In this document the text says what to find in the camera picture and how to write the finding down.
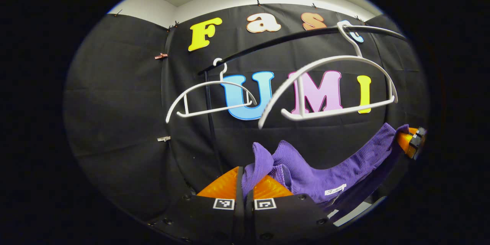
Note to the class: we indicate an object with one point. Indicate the white plastic hanger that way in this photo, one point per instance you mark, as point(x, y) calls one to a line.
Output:
point(301, 99)
point(206, 111)

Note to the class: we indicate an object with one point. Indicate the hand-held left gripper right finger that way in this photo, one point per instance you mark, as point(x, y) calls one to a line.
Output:
point(283, 218)

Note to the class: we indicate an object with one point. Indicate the copper cloth clip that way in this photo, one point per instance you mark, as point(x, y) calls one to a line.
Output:
point(161, 56)

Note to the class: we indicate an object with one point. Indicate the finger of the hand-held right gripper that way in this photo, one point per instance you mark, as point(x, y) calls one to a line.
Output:
point(409, 143)

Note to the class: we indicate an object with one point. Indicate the purple jacket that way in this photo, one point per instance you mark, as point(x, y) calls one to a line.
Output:
point(325, 176)

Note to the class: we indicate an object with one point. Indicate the silver cloth clip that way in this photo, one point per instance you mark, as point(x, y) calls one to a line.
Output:
point(164, 138)

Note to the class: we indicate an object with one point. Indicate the black clothes rack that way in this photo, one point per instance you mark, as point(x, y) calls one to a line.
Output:
point(268, 44)

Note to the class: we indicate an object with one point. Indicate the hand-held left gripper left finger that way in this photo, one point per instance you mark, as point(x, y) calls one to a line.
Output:
point(208, 218)

